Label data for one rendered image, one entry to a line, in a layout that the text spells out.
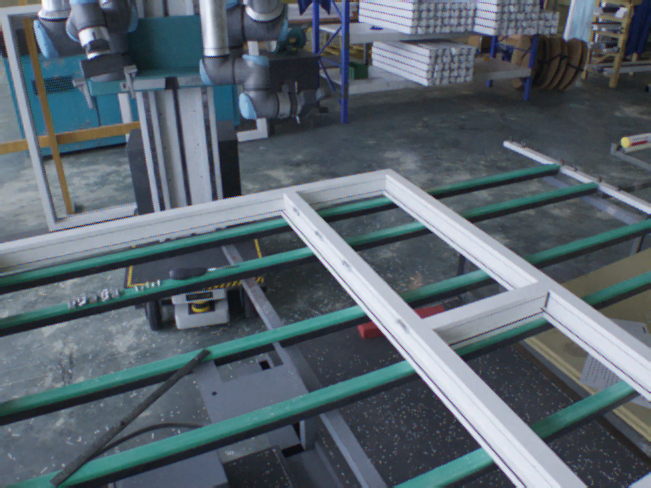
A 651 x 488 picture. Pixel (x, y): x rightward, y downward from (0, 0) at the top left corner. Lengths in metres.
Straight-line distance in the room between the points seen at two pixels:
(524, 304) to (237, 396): 0.75
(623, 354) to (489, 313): 0.32
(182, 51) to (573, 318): 1.85
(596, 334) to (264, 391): 0.81
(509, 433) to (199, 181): 2.03
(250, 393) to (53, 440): 1.38
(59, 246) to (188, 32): 1.10
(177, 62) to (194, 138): 0.39
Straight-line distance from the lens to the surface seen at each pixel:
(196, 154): 2.67
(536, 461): 1.06
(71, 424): 2.51
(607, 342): 1.42
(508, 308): 1.42
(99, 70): 1.85
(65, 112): 5.33
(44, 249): 1.83
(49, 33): 2.26
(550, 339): 1.82
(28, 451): 2.48
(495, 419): 1.11
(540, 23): 6.43
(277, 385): 1.24
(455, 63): 5.99
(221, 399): 1.23
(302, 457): 1.48
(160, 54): 2.46
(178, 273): 1.57
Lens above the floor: 1.73
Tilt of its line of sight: 30 degrees down
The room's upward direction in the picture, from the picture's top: straight up
